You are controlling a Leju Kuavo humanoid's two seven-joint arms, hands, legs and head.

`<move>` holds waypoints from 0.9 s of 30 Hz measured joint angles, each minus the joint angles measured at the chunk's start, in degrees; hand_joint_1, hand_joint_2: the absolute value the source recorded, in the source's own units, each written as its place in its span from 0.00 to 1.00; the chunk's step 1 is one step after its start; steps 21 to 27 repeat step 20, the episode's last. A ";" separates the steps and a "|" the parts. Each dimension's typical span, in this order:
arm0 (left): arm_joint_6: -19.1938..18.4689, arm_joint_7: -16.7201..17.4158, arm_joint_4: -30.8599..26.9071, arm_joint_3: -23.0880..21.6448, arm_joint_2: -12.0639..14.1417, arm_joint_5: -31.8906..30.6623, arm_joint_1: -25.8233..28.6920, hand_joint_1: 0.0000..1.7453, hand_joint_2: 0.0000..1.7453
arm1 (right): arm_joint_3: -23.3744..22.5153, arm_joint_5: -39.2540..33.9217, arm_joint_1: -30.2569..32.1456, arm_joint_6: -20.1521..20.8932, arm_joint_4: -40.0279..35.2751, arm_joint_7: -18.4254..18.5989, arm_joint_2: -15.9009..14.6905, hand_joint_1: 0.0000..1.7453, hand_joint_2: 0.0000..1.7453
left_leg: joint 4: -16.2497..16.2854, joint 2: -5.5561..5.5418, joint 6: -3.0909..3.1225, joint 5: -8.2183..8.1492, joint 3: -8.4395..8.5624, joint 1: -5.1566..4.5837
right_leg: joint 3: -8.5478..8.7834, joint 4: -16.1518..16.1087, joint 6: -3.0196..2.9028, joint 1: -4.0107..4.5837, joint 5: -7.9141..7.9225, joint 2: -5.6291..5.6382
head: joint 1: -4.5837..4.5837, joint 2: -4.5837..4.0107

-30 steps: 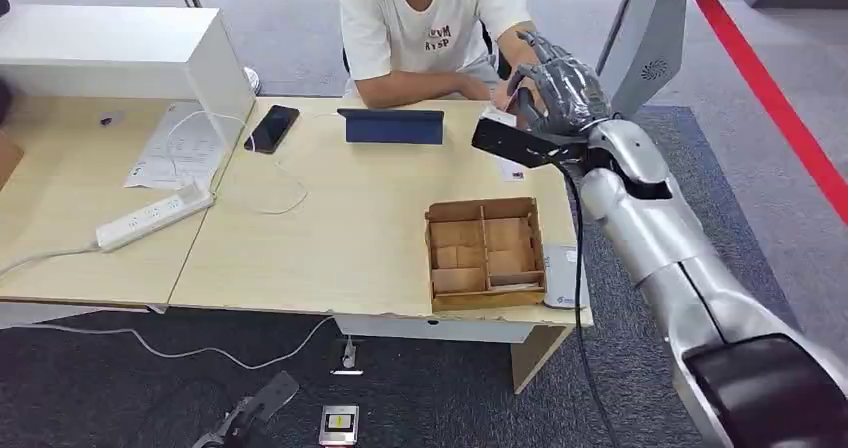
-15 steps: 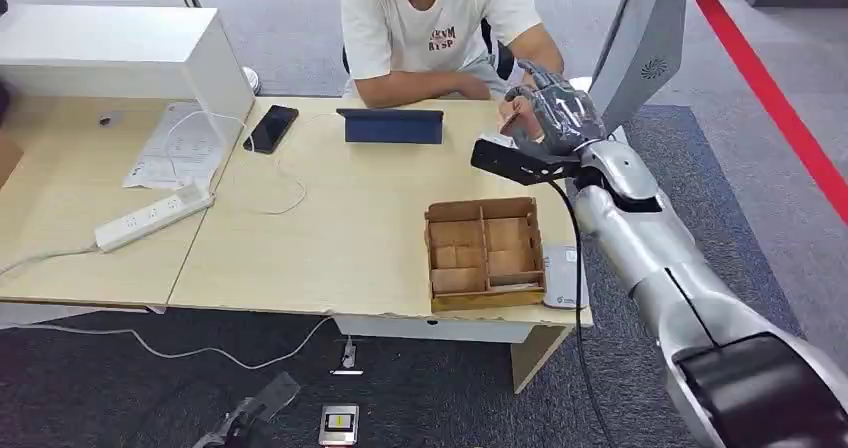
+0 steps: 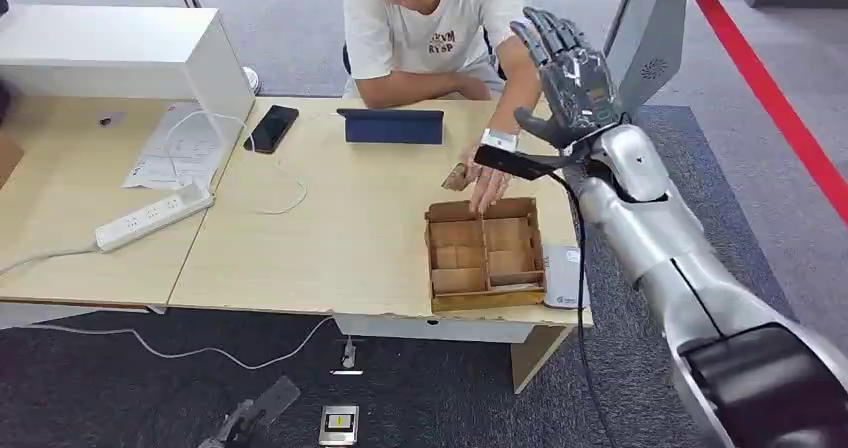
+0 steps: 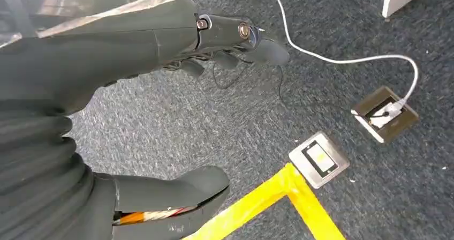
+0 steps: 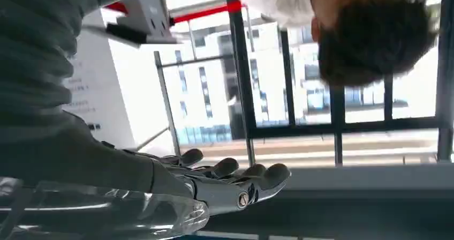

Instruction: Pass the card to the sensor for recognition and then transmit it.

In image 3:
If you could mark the white desk partition box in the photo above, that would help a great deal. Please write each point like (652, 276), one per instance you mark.
(106, 51)

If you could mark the tablet in blue case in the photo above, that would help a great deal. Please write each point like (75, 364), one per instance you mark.
(393, 128)

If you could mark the steel floor socket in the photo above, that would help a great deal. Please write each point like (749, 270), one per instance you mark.
(338, 425)

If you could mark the grey monitor stand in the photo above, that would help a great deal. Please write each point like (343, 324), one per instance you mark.
(652, 41)

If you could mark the black wrist bar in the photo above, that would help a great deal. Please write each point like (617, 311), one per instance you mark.
(513, 163)

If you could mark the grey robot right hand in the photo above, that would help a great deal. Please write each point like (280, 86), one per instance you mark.
(576, 87)

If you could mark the white floor plug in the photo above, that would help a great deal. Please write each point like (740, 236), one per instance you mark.
(348, 357)

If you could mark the wooden desk leg panel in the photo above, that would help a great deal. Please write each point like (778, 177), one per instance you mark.
(533, 357)

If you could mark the wooden compartment box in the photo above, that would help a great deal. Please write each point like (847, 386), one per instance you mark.
(487, 259)

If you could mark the white power strip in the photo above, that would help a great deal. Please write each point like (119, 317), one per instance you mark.
(152, 218)

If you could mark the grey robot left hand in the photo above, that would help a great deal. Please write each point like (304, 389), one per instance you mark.
(255, 412)

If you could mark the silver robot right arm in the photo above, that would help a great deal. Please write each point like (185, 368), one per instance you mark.
(669, 246)

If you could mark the white round base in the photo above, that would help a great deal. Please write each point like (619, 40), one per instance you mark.
(252, 79)

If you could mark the person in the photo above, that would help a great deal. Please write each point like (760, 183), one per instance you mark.
(411, 28)

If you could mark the brown cardboard piece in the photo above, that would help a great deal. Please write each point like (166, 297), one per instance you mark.
(8, 160)

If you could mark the person's right hand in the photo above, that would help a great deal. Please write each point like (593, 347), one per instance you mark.
(478, 89)

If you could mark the flat white card reader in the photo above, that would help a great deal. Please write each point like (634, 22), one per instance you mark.
(563, 279)

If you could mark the white wristband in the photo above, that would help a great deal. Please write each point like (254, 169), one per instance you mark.
(499, 141)

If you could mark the black smartphone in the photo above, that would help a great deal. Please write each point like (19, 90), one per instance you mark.
(272, 129)

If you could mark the person's left hand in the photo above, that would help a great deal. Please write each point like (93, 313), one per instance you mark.
(490, 183)

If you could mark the dark object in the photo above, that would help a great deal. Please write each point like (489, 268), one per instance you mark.
(4, 100)

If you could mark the printed paper sheet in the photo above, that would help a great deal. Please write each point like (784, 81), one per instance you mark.
(177, 155)

